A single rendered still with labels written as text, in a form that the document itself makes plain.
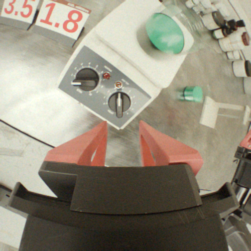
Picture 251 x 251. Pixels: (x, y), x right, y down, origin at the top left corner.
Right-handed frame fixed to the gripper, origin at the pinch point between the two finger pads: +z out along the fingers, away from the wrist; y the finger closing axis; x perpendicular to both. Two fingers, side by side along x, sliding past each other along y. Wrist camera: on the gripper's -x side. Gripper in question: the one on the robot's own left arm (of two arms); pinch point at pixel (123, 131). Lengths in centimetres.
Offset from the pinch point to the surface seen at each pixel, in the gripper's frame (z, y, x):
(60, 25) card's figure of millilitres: 12.7, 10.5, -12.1
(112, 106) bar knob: 6.9, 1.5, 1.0
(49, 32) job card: 12.6, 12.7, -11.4
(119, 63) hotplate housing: 7.3, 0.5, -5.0
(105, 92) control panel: 7.2, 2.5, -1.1
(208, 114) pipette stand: 18.2, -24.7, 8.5
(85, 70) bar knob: 6.7, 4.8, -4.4
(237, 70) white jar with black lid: 30, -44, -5
